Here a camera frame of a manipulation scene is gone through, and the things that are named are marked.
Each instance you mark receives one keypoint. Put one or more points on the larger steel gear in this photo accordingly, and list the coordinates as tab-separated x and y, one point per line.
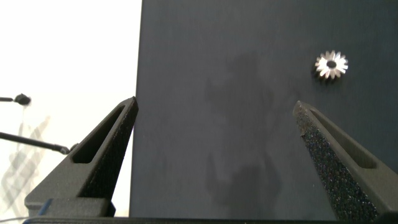
339	64

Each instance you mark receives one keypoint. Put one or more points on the black rod with knob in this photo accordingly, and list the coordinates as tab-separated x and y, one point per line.
22	99

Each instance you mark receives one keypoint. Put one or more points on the thin black rod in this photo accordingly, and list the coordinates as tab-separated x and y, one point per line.
31	142

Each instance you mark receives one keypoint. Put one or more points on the dark mat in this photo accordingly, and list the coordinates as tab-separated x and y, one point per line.
233	93

